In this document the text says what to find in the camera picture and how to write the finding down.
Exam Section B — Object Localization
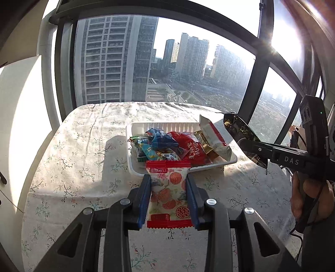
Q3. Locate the person's right hand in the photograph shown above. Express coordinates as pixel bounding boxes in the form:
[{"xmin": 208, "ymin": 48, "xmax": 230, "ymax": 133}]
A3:
[{"xmin": 290, "ymin": 171, "xmax": 335, "ymax": 227}]

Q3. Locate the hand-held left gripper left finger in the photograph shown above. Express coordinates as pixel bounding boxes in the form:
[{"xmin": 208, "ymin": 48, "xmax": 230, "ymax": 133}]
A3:
[{"xmin": 34, "ymin": 174, "xmax": 153, "ymax": 272}]

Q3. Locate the white plastic tray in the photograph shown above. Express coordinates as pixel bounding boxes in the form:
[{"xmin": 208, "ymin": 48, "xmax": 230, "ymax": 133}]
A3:
[{"xmin": 126, "ymin": 122, "xmax": 238, "ymax": 175}]

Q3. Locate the green-edged dark snack packet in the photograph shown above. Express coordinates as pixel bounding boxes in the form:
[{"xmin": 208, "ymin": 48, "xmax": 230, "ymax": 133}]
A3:
[{"xmin": 129, "ymin": 135, "xmax": 147, "ymax": 163}]

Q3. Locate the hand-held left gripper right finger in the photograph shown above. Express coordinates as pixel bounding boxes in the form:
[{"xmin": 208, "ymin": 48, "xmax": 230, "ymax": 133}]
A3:
[{"xmin": 185, "ymin": 174, "xmax": 301, "ymax": 272}]

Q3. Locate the pink snack packet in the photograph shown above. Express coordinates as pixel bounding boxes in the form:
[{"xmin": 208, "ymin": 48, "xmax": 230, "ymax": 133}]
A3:
[{"xmin": 199, "ymin": 114, "xmax": 233, "ymax": 161}]

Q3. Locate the red-white fruit print packet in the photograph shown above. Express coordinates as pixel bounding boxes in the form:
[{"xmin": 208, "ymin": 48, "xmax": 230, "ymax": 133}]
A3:
[{"xmin": 146, "ymin": 160, "xmax": 191, "ymax": 229}]

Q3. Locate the gold snack packet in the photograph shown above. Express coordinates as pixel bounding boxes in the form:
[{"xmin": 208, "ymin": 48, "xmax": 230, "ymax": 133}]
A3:
[{"xmin": 194, "ymin": 129, "xmax": 219, "ymax": 160}]

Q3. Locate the black chair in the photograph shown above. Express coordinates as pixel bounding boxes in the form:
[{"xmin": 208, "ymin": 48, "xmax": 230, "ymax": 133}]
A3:
[{"xmin": 289, "ymin": 125, "xmax": 308, "ymax": 149}]

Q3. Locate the black window frame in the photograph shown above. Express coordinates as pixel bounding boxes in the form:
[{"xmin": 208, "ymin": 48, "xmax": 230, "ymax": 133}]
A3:
[{"xmin": 48, "ymin": 0, "xmax": 335, "ymax": 123}]

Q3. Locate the blue panda print snack packet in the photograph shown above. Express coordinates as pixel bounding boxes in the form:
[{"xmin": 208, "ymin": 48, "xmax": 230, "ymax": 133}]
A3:
[{"xmin": 137, "ymin": 142, "xmax": 182, "ymax": 163}]

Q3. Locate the red snack packet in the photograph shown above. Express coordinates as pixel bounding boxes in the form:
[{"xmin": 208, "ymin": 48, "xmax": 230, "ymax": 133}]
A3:
[{"xmin": 167, "ymin": 131, "xmax": 212, "ymax": 167}]

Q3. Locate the grey high-rise building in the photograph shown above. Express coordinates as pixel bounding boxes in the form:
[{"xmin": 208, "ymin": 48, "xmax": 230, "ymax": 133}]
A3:
[{"xmin": 75, "ymin": 15, "xmax": 159, "ymax": 104}]

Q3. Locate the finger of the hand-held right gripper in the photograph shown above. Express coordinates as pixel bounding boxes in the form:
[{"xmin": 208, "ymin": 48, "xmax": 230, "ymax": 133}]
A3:
[
  {"xmin": 252, "ymin": 155, "xmax": 274, "ymax": 166},
  {"xmin": 239, "ymin": 138, "xmax": 275, "ymax": 157}
]

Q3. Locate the dark blue snack packet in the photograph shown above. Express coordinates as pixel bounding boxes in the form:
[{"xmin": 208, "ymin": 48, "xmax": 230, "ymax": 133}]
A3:
[{"xmin": 145, "ymin": 128, "xmax": 185, "ymax": 155}]

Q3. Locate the long black snack packet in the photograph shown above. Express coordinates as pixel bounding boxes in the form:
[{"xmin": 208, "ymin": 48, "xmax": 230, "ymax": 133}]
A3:
[{"xmin": 223, "ymin": 112, "xmax": 269, "ymax": 170}]

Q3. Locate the floral tablecloth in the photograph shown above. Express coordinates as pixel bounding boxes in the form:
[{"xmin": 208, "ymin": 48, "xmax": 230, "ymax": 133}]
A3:
[{"xmin": 21, "ymin": 101, "xmax": 304, "ymax": 272}]

